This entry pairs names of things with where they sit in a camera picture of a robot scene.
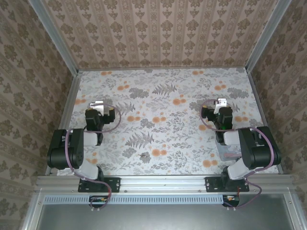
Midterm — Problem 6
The floral table cover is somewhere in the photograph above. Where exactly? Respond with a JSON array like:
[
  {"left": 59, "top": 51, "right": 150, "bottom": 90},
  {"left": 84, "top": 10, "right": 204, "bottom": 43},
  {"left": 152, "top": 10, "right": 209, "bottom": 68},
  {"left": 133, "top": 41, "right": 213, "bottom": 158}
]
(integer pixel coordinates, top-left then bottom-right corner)
[{"left": 57, "top": 68, "right": 280, "bottom": 175}]

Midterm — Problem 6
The black connector board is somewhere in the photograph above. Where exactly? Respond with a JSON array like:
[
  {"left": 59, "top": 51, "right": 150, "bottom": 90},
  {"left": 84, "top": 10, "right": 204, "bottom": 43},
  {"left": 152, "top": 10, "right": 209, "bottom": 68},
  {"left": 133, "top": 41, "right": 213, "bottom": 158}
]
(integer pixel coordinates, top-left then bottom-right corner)
[
  {"left": 89, "top": 195, "right": 109, "bottom": 208},
  {"left": 222, "top": 194, "right": 241, "bottom": 207}
]

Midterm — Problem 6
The grey metal sheet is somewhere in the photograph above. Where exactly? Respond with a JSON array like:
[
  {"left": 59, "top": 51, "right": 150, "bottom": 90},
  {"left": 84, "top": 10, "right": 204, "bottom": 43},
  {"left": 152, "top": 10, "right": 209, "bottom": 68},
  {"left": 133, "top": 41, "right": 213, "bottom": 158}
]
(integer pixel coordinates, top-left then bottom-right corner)
[{"left": 35, "top": 193, "right": 299, "bottom": 230}]

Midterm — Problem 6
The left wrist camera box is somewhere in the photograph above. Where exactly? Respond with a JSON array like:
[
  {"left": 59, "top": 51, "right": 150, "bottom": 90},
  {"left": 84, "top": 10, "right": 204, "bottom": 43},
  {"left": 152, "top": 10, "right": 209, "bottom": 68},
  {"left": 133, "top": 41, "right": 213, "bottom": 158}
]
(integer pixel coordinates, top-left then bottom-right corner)
[{"left": 89, "top": 101, "right": 110, "bottom": 115}]

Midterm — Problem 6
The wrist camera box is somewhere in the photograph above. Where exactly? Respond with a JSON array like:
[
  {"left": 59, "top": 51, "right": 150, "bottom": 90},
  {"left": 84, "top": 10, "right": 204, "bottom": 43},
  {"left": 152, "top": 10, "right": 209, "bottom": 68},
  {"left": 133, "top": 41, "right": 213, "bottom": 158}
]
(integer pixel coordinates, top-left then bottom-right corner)
[
  {"left": 89, "top": 101, "right": 110, "bottom": 115},
  {"left": 214, "top": 97, "right": 228, "bottom": 115}
]

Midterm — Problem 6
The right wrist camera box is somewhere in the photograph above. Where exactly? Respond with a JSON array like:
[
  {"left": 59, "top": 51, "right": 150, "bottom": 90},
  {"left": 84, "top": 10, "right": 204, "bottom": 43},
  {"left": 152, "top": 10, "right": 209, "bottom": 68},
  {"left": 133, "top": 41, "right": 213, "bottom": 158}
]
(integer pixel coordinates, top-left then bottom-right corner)
[{"left": 214, "top": 97, "right": 228, "bottom": 115}]

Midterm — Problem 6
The aluminium side rail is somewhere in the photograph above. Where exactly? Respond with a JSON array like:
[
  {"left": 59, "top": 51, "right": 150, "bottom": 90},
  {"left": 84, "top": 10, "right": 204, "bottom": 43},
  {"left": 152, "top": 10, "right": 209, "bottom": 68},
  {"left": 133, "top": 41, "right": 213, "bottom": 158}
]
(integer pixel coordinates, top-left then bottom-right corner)
[
  {"left": 246, "top": 69, "right": 286, "bottom": 174},
  {"left": 45, "top": 71, "right": 83, "bottom": 175}
]

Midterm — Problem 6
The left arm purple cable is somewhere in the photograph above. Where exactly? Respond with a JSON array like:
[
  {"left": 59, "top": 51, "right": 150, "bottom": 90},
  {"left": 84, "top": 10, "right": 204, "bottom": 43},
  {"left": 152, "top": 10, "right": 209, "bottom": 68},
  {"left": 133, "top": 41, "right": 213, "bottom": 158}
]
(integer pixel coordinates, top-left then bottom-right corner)
[{"left": 62, "top": 100, "right": 122, "bottom": 212}]

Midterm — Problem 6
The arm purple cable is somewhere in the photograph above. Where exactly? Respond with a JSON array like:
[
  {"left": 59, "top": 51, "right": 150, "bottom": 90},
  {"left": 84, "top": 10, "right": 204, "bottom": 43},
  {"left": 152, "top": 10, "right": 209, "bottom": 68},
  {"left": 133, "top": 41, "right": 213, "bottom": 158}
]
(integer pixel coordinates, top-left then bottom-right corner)
[
  {"left": 62, "top": 100, "right": 122, "bottom": 212},
  {"left": 200, "top": 99, "right": 275, "bottom": 212}
]

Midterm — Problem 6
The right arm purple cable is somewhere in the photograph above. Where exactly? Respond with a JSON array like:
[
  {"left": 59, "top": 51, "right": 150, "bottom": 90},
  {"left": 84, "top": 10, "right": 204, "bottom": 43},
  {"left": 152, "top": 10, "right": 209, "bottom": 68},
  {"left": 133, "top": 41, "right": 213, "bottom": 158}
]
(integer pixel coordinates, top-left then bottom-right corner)
[{"left": 200, "top": 99, "right": 275, "bottom": 212}]

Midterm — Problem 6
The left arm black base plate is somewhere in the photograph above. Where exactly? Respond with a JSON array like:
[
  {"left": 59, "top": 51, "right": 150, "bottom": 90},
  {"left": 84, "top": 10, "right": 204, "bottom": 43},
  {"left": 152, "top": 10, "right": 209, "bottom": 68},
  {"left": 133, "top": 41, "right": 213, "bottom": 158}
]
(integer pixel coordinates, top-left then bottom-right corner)
[{"left": 78, "top": 176, "right": 120, "bottom": 193}]

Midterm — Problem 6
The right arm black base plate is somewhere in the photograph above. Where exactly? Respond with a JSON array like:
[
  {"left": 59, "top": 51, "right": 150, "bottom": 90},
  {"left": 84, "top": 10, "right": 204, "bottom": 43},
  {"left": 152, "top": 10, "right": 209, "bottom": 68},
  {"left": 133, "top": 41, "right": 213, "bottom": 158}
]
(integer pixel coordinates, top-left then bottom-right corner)
[{"left": 205, "top": 176, "right": 250, "bottom": 193}]

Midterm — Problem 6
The aluminium mounting rail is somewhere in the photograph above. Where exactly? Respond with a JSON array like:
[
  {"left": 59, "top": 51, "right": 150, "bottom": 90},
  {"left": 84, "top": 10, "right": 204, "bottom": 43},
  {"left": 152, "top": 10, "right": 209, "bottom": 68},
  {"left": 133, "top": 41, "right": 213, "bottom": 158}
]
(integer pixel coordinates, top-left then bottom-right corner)
[{"left": 35, "top": 174, "right": 294, "bottom": 193}]

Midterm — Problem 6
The aluminium frame post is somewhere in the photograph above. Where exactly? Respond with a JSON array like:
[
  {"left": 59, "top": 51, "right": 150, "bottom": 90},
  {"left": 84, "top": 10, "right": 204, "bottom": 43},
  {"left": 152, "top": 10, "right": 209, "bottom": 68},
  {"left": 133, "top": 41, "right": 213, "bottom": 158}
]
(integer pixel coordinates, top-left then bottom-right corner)
[
  {"left": 245, "top": 0, "right": 293, "bottom": 73},
  {"left": 28, "top": 0, "right": 80, "bottom": 75}
]

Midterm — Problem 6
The slotted white cable duct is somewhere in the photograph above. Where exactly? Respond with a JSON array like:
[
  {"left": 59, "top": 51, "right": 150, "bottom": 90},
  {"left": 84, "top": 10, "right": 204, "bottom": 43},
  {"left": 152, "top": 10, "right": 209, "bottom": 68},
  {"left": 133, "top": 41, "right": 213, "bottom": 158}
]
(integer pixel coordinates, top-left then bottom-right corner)
[{"left": 44, "top": 194, "right": 241, "bottom": 205}]

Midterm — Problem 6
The aluminium outer frame bar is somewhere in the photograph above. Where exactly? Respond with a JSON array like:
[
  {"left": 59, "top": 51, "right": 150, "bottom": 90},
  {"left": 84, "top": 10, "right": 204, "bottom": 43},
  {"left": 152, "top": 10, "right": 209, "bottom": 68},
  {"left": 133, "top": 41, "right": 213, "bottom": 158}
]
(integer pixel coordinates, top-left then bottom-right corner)
[
  {"left": 284, "top": 189, "right": 307, "bottom": 230},
  {"left": 21, "top": 189, "right": 46, "bottom": 230}
]

